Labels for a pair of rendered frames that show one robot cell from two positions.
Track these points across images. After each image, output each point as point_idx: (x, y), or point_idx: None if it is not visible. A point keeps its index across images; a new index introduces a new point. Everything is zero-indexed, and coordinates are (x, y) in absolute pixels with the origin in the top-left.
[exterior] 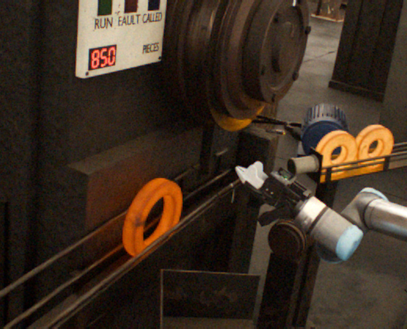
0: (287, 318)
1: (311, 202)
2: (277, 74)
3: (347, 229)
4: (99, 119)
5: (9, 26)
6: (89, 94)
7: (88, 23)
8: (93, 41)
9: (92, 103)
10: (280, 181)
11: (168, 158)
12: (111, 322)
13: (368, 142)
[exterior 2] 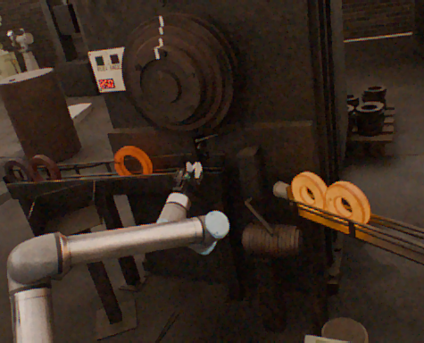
0: (261, 300)
1: (171, 195)
2: (169, 104)
3: (159, 219)
4: (123, 112)
5: None
6: (112, 99)
7: (94, 69)
8: (99, 77)
9: (116, 104)
10: (175, 175)
11: (162, 142)
12: (150, 212)
13: (333, 196)
